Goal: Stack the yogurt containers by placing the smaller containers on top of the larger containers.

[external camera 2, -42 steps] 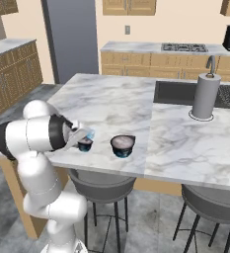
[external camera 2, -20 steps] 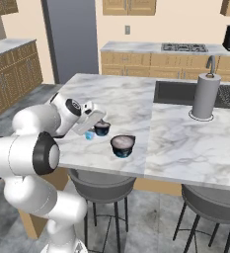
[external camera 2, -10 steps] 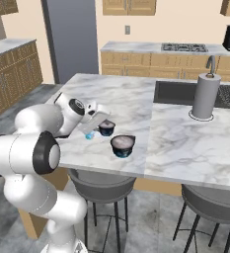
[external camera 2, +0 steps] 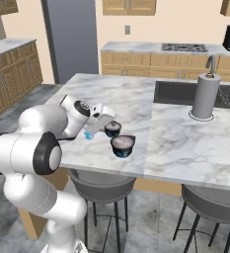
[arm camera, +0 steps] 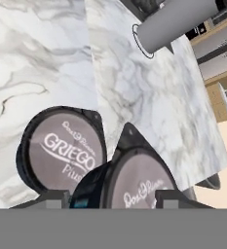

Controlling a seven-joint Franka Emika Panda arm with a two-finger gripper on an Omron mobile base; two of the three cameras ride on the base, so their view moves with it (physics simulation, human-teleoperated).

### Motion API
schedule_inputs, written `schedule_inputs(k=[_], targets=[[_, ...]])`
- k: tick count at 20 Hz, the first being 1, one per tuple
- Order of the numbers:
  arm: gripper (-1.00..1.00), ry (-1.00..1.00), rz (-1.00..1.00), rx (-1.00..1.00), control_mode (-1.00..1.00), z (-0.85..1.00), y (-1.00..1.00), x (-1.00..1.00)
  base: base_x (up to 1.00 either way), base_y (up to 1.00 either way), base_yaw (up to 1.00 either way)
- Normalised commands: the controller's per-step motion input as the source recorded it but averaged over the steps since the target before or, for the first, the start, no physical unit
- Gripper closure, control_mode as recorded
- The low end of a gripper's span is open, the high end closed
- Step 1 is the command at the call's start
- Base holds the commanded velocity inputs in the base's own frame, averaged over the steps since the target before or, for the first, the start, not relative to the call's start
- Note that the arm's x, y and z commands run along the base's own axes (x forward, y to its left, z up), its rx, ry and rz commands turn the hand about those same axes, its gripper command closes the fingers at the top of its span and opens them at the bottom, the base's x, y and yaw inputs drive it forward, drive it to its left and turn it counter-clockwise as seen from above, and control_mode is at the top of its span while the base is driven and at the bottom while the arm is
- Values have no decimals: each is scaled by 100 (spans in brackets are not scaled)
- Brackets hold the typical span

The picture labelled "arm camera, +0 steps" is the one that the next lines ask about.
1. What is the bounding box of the grey cylinder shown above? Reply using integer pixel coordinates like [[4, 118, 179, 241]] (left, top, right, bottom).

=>
[[132, 0, 220, 60]]

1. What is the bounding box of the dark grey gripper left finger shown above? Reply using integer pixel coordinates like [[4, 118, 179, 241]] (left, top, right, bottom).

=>
[[9, 189, 71, 210]]

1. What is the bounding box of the dark fitting in worktop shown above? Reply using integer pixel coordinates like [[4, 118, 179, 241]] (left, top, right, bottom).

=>
[[120, 0, 168, 23]]

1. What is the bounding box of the dark grey round stool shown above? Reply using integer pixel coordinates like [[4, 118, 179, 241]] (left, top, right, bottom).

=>
[[182, 172, 222, 202]]

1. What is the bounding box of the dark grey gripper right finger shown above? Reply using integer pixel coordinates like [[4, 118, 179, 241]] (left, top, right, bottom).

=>
[[155, 189, 215, 210]]

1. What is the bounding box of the black yogurt container grey lid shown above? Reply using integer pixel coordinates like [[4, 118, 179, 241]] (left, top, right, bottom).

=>
[[16, 105, 107, 196], [69, 121, 181, 210]]

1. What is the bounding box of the black appliance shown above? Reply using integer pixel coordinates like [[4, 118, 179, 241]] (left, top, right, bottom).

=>
[[184, 0, 227, 42]]

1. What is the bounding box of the light wood cupboard run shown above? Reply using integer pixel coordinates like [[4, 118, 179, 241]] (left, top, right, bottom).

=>
[[189, 14, 227, 125]]

